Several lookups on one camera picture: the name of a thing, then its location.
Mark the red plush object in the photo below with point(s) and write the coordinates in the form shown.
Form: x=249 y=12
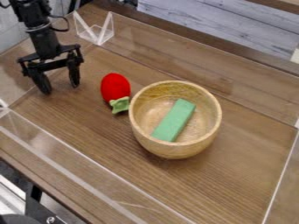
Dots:
x=113 y=87

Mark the wooden bowl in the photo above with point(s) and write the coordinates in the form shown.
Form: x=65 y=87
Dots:
x=149 y=106

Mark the clear acrylic front wall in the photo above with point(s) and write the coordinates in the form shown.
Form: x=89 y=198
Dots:
x=98 y=196

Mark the green rectangular block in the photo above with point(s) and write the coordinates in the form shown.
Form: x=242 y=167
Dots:
x=173 y=122

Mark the clear acrylic corner bracket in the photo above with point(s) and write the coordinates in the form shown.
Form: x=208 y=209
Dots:
x=94 y=34

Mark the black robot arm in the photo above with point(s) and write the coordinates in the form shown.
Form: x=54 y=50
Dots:
x=34 y=13

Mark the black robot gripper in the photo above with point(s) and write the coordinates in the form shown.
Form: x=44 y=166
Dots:
x=50 y=55

